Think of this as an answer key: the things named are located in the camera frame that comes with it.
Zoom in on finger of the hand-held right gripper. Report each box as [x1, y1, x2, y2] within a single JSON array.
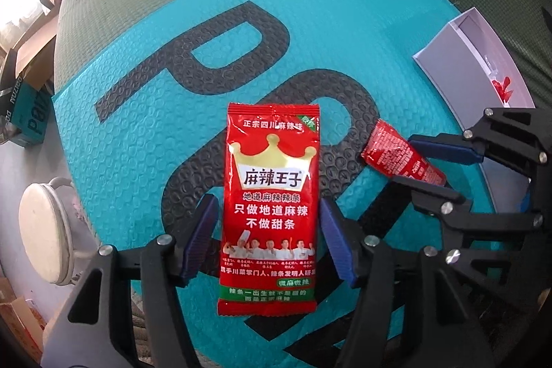
[[407, 107, 552, 184], [388, 176, 548, 300]]

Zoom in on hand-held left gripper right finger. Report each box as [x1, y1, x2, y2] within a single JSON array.
[[319, 197, 496, 368]]

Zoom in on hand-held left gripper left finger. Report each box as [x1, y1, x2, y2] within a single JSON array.
[[41, 195, 220, 368]]

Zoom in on red snack packet green marks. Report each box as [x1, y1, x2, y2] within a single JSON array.
[[360, 119, 448, 185]]

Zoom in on red crown-print snack packet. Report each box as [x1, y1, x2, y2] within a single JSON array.
[[217, 102, 323, 316]]

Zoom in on white box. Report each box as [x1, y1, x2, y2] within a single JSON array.
[[412, 7, 540, 218]]

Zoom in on white round stool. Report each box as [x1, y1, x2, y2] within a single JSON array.
[[18, 177, 100, 287]]

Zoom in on red-printed cardboard box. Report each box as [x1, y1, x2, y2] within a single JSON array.
[[0, 295, 46, 368]]

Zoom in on large teal cardboard box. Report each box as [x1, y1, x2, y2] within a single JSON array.
[[0, 81, 51, 147]]

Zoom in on open brown cardboard box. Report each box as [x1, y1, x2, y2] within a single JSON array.
[[0, 36, 57, 93]]

